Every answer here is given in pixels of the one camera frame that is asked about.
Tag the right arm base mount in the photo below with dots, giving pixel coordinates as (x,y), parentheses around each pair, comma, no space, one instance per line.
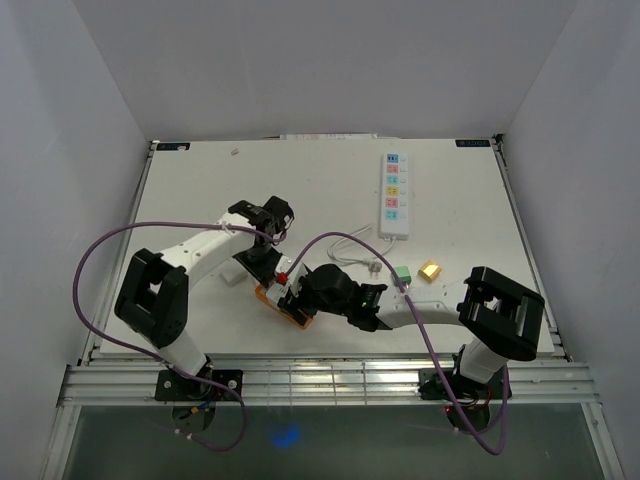
(466,391)

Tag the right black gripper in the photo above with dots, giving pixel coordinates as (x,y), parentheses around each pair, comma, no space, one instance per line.
(296,301)

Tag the green charger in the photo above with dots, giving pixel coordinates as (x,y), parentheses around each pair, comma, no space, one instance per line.
(401,278)

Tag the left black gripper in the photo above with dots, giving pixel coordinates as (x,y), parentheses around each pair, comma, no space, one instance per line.
(265,272)

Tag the white cube socket adapter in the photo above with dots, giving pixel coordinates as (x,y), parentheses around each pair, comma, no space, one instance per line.
(276,292)

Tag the aluminium rail frame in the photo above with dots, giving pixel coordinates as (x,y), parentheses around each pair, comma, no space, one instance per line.
(463,214)

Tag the white multicolour power strip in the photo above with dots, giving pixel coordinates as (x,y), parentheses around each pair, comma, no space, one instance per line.
(395,196)

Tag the white charger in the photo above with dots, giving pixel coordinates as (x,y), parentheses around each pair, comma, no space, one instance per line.
(232,274)

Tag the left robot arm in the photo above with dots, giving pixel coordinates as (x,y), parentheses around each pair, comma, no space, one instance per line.
(154,295)

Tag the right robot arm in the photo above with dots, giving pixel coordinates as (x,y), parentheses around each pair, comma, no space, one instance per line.
(503,316)

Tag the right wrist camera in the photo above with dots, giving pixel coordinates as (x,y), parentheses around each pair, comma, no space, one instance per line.
(287,272)

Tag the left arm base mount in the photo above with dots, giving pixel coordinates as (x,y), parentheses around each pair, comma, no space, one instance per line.
(172,387)

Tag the orange power strip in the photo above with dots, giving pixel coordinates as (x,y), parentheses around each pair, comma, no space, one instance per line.
(260,295)

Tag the yellow charger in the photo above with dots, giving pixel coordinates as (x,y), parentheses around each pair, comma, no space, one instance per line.
(430,271)

